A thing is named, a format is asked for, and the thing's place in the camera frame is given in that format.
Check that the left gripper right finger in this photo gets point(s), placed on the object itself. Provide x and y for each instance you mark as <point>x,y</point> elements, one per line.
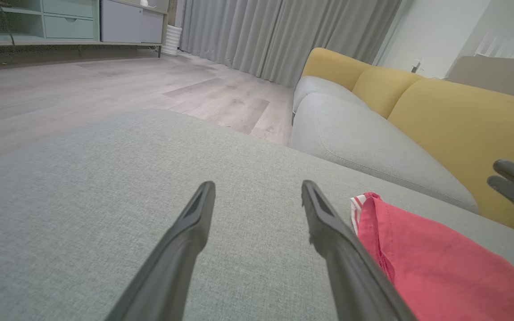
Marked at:
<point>350,276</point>

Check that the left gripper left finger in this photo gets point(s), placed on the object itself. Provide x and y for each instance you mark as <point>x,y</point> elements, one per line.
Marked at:
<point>172,263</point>

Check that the red white-trimmed jersey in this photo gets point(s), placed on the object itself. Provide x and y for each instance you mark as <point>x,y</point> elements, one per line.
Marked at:
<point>453,276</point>

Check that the wide yellow sofa back cushion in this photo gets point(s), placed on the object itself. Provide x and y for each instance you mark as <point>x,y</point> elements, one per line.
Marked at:
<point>462,129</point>

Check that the beige flat board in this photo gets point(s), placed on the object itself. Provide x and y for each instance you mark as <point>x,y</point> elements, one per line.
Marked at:
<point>507,76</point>

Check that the medium grey sofa seat cushion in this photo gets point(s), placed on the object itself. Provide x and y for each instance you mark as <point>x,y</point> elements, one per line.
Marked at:
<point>364,147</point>

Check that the narrow yellow sofa back cushion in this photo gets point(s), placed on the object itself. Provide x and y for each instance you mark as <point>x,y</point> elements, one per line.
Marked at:
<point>382,89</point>

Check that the small grey sofa seat cushion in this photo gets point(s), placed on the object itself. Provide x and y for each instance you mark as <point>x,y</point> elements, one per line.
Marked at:
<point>315,87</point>

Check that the yellow sofa end cushion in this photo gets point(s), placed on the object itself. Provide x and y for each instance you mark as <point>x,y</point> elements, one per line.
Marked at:
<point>333,67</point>

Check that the white ribbed cylinder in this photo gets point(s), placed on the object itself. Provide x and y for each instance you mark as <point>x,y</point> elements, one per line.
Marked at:
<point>173,40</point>

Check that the grey pleated curtain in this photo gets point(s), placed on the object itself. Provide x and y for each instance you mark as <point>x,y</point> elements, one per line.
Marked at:
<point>261,35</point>

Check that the grey and green TV cabinet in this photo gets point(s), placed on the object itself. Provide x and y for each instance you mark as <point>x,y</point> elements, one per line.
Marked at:
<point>123,22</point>

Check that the white wall socket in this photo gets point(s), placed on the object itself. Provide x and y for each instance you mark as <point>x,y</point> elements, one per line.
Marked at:
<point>417,67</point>

